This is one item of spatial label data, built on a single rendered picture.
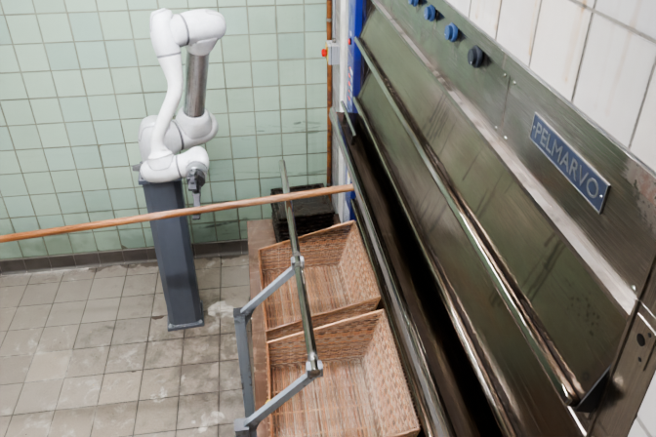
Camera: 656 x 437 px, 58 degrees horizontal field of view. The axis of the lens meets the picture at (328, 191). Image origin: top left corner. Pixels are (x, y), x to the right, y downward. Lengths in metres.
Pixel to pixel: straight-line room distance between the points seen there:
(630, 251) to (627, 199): 0.07
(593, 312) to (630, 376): 0.12
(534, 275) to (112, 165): 2.99
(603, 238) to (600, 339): 0.15
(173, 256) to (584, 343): 2.52
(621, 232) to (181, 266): 2.65
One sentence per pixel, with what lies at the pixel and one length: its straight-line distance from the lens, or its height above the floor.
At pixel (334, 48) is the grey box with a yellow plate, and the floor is 1.50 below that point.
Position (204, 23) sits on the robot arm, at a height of 1.76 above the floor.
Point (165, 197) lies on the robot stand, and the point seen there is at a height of 0.89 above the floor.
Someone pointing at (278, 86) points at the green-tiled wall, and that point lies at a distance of 3.48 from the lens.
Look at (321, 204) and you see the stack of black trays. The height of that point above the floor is 0.83.
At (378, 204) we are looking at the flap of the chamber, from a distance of 1.95.
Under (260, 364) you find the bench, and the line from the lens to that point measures 2.54.
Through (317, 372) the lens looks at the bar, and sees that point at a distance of 1.73.
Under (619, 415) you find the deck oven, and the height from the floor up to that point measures 1.75.
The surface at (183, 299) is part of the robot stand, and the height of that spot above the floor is 0.21.
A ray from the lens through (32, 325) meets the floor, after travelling 3.89.
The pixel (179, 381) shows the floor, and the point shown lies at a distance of 3.32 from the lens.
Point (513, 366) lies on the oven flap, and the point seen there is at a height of 1.54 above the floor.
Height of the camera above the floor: 2.47
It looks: 32 degrees down
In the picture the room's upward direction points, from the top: straight up
